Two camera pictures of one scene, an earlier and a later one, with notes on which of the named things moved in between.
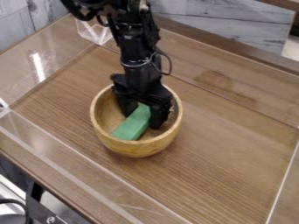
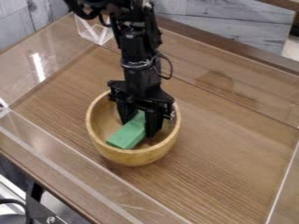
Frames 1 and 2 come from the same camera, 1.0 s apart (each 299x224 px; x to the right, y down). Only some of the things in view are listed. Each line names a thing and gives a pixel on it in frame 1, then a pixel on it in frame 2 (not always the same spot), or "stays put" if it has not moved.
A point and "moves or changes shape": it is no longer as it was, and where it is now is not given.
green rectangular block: (135, 123) moves or changes shape
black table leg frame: (39, 213) stays put
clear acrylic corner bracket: (98, 32) stays put
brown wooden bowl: (107, 117) moves or changes shape
